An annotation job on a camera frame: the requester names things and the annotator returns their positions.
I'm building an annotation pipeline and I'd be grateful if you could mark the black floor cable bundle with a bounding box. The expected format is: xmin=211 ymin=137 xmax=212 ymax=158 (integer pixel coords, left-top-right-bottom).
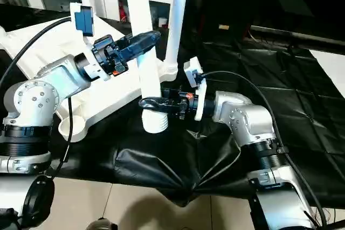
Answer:
xmin=318 ymin=208 xmax=345 ymax=230

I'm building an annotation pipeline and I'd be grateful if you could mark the black plastic mat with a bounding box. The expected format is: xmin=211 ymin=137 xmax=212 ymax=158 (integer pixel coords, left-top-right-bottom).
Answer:
xmin=0 ymin=4 xmax=345 ymax=206

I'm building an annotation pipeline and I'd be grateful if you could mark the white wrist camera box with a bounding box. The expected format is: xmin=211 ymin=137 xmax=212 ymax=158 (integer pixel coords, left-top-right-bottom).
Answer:
xmin=183 ymin=57 xmax=208 ymax=121
xmin=69 ymin=3 xmax=111 ymax=82

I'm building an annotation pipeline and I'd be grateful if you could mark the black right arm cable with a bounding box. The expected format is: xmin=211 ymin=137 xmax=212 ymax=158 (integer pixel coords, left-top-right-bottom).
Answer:
xmin=199 ymin=71 xmax=286 ymax=152

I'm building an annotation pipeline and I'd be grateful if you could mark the white plastic table top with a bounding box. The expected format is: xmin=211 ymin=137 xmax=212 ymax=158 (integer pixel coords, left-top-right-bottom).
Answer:
xmin=0 ymin=17 xmax=180 ymax=143

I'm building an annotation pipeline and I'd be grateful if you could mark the dark rounded robot foot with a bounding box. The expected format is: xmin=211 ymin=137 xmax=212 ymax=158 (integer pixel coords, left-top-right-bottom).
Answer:
xmin=89 ymin=218 xmax=116 ymax=230

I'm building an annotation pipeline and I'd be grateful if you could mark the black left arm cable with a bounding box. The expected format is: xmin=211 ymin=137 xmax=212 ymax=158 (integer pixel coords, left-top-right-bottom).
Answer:
xmin=0 ymin=16 xmax=76 ymax=177

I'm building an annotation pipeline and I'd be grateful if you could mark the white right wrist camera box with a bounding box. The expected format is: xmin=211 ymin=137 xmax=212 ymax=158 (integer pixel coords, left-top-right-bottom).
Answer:
xmin=183 ymin=57 xmax=208 ymax=121

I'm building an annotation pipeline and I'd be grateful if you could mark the dark horizontal rail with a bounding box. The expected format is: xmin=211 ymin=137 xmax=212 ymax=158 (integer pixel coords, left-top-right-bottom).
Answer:
xmin=249 ymin=24 xmax=345 ymax=41

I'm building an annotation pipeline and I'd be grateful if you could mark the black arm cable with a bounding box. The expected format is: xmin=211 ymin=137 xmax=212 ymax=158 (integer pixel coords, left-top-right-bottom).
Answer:
xmin=0 ymin=16 xmax=76 ymax=177
xmin=199 ymin=71 xmax=286 ymax=152

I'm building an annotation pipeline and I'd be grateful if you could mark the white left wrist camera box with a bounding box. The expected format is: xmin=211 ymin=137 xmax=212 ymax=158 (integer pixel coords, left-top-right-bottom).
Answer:
xmin=69 ymin=3 xmax=111 ymax=82

